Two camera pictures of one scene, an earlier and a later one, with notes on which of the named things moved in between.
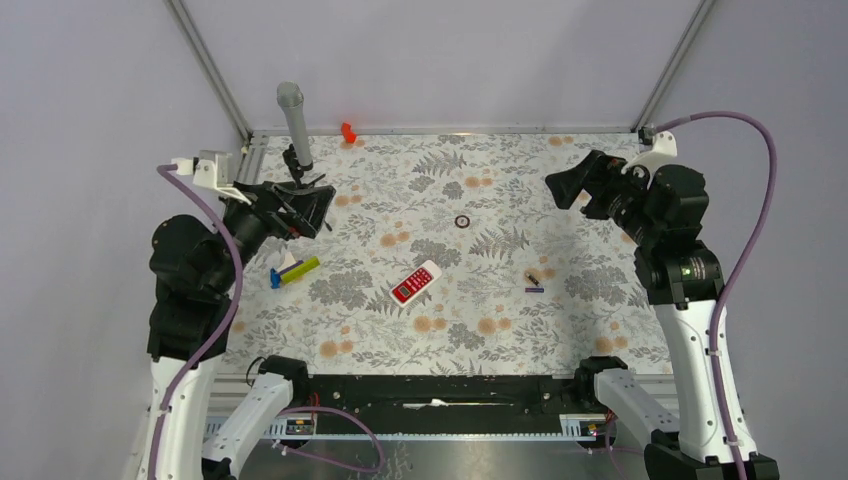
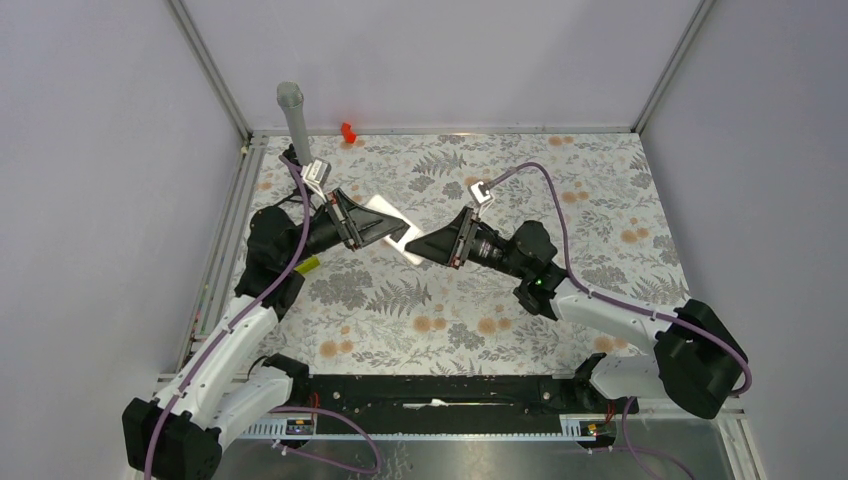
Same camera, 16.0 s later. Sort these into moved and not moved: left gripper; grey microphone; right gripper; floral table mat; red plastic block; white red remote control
Moved: white red remote control; right gripper; left gripper
Not moved: grey microphone; red plastic block; floral table mat
